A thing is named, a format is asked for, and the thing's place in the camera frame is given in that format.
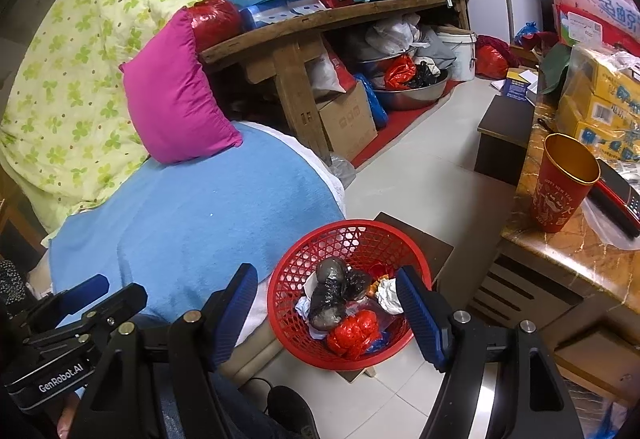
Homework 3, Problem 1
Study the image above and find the blue blanket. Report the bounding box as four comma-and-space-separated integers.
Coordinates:
47, 122, 346, 325

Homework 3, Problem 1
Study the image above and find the large red plastic bag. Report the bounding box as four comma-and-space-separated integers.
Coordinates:
475, 35, 511, 80

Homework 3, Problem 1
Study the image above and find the yellow carton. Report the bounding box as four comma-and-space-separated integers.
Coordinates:
555, 44, 640, 165

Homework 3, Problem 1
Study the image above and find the crumpled blue plastic bag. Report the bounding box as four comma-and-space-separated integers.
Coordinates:
360, 331, 393, 355

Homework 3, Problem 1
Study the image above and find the green floral quilt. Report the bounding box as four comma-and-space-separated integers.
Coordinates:
0, 0, 223, 232

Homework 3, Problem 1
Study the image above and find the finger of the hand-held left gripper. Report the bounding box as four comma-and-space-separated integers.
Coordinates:
30, 283, 149, 360
25, 274, 111, 327

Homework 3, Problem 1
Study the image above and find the clear plastic bag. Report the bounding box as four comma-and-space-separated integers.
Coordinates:
327, 154, 358, 187

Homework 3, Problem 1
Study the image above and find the crumpled red plastic bag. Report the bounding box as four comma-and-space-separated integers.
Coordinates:
327, 309, 378, 360

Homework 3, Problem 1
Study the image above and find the person's left hand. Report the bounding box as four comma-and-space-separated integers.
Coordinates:
55, 394, 83, 437

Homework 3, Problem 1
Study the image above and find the black shoe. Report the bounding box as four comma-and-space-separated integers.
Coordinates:
267, 386, 321, 439

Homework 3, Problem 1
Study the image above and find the person's blue jeans leg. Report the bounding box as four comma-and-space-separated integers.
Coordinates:
210, 366, 301, 439

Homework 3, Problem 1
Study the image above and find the white plastic bucket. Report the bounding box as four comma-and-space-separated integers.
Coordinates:
435, 26, 478, 82

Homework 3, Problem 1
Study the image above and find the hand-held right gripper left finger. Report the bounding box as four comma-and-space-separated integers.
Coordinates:
67, 263, 260, 439

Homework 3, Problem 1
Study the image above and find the metal basin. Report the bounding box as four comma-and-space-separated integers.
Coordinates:
357, 56, 450, 111

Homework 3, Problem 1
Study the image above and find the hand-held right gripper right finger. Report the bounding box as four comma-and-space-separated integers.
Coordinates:
395, 265, 586, 439

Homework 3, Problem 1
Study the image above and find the black plastic bag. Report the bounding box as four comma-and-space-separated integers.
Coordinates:
410, 60, 443, 87
306, 256, 373, 331

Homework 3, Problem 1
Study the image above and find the pink pillow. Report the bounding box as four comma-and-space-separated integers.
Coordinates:
119, 9, 244, 165

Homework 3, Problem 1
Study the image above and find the red floor mat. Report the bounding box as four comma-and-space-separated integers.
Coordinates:
350, 79, 463, 170

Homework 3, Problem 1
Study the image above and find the green cloth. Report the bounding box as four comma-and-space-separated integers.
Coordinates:
540, 42, 573, 95

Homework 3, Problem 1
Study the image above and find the blue and red bag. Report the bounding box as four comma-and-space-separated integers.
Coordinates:
515, 22, 558, 50

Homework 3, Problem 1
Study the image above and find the shiny red plastic bag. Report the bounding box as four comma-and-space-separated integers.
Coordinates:
187, 0, 244, 52

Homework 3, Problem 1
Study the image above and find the wooden bench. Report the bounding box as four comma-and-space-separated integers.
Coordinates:
197, 0, 472, 165

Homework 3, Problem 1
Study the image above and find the brown cardboard box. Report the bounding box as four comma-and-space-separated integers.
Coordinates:
316, 82, 378, 162

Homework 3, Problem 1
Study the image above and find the crumpled white paper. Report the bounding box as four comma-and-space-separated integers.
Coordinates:
375, 279, 405, 316

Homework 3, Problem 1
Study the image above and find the blue yellow box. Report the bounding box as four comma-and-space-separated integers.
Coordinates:
502, 69, 538, 100

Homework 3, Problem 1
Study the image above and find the red cup with gold rim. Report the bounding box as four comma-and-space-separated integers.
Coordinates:
530, 133, 601, 234

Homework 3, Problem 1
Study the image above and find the red white plastic bag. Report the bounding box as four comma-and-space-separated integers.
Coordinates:
307, 36, 358, 95

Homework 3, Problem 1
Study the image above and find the blue white patterned box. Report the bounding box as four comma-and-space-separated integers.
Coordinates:
240, 0, 333, 30

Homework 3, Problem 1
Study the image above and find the white printed plastic bag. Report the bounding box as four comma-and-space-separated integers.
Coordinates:
550, 0, 640, 57

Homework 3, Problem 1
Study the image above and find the marble top cabinet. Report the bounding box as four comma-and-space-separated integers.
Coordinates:
467, 89, 640, 405

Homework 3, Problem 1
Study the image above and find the grey cloth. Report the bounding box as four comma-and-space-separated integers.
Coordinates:
417, 26, 456, 65

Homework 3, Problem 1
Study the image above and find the dark wooden stool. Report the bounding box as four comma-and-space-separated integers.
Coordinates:
345, 212, 456, 385
474, 94, 538, 187

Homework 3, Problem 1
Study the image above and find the white paper scrap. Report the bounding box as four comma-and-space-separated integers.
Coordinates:
295, 294, 321, 340

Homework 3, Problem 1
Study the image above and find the red plastic mesh basket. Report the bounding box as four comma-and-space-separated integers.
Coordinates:
266, 219, 433, 372

